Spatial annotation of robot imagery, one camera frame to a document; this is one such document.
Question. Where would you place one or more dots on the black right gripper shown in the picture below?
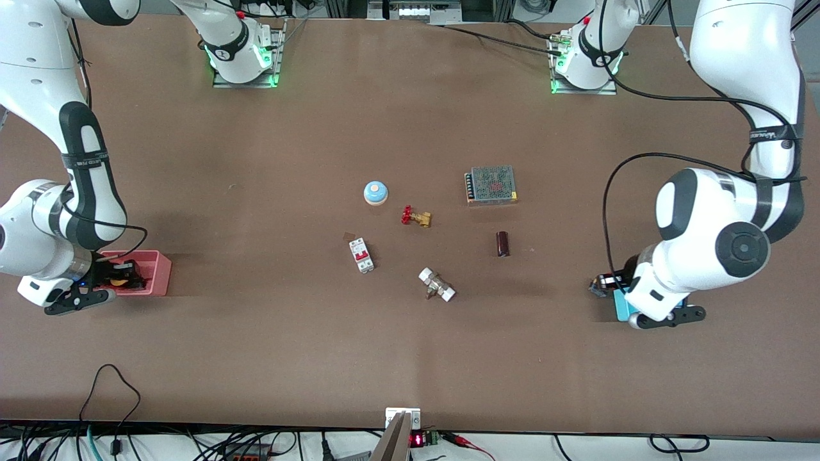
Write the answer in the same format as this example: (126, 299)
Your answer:
(102, 274)

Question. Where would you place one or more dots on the white circuit breaker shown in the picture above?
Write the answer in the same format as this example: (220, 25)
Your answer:
(362, 256)

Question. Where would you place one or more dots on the pink plastic bin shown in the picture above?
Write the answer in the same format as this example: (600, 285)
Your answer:
(160, 275)

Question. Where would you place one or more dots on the red digit display module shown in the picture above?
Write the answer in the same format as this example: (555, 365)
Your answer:
(418, 440)

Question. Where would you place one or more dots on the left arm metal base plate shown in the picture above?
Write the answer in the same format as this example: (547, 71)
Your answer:
(608, 91)

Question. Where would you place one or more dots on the yellow push button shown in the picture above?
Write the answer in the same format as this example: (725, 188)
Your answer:
(118, 280)

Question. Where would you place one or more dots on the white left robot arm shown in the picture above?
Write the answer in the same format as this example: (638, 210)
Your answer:
(737, 38)

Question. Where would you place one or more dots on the red clip lead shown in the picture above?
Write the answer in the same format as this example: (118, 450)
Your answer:
(464, 442)

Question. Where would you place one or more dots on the black orange power strip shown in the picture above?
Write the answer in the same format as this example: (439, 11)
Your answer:
(246, 455)

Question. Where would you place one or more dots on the blue dome bell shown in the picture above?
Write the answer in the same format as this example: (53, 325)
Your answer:
(376, 191)

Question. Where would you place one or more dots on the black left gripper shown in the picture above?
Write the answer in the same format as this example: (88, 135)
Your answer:
(627, 269)

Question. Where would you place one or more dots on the silver frame unit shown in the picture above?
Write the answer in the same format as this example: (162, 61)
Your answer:
(413, 11)

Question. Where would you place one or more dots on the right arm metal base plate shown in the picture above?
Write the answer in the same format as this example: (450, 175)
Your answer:
(277, 57)

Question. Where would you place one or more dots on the white mounting bracket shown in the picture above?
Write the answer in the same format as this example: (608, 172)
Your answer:
(416, 419)

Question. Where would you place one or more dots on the white-capped metal fitting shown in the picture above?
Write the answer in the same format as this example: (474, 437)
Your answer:
(437, 285)

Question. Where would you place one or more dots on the cyan plastic bin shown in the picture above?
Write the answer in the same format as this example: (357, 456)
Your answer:
(620, 307)

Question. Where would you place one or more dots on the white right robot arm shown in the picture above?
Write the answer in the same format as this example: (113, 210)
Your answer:
(38, 64)

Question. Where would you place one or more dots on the dark brown capacitor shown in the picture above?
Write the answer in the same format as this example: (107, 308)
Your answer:
(503, 244)

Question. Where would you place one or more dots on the grey camera mount bar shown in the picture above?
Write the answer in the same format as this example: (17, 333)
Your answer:
(394, 443)

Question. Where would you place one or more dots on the aluminium extrusion bar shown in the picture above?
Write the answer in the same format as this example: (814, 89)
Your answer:
(807, 15)

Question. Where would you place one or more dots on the perforated metal power supply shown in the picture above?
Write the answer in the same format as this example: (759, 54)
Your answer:
(492, 184)

